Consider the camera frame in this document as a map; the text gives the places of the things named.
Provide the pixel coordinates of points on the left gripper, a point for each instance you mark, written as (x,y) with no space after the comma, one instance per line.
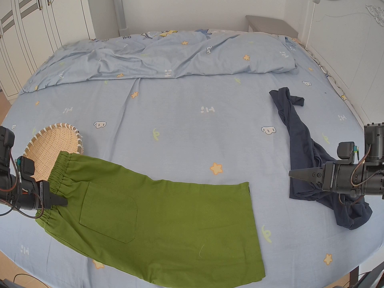
(30,195)

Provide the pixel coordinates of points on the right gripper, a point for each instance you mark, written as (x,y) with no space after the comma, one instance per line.
(345,180)

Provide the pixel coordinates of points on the green shorts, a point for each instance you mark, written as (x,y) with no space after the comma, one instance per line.
(180,220)

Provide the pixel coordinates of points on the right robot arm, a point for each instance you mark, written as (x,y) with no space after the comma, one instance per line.
(375,142)

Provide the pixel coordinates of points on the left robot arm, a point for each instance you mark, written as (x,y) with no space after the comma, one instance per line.
(6,148)

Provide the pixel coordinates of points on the dark blue garment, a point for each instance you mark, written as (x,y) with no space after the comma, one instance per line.
(300,136)

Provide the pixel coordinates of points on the round woven basket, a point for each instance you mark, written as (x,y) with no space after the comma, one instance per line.
(51,142)

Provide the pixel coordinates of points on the bed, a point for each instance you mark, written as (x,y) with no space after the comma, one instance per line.
(192,115)

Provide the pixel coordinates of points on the grey bedside table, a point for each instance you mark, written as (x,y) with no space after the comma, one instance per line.
(270,25)

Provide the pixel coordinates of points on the white wardrobe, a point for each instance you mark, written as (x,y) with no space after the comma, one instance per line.
(45,25)

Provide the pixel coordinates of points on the pale blue quilt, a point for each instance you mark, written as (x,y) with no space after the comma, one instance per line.
(180,61)

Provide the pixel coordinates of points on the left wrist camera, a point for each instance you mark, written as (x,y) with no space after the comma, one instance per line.
(27,166)

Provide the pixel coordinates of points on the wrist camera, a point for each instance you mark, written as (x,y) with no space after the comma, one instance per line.
(27,166)
(345,151)

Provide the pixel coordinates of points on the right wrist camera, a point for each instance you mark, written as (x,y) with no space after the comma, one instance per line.
(345,151)

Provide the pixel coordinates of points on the grey upright post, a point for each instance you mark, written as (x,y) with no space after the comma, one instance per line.
(120,4)

